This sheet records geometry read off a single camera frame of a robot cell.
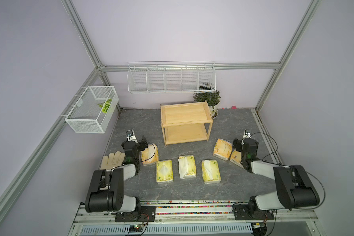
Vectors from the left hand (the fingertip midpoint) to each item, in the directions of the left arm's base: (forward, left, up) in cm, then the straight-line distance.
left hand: (137, 138), depth 91 cm
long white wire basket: (+35, -24, +20) cm, 47 cm away
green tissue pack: (-20, -16, -6) cm, 27 cm away
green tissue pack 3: (-22, -43, -7) cm, 49 cm away
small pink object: (+33, -75, -11) cm, 82 cm away
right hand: (-4, -68, -2) cm, 68 cm away
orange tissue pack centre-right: (-8, -54, -6) cm, 55 cm away
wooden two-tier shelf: (+2, -31, +11) cm, 33 cm away
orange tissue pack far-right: (-15, -60, -6) cm, 62 cm away
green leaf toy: (+10, +14, +20) cm, 26 cm away
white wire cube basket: (+9, +21, +17) cm, 28 cm away
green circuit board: (-46, -2, -11) cm, 47 cm away
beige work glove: (-9, +16, -9) cm, 21 cm away
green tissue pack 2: (-18, -30, -5) cm, 35 cm away
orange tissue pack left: (-8, -7, -9) cm, 14 cm away
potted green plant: (+23, -51, +9) cm, 57 cm away
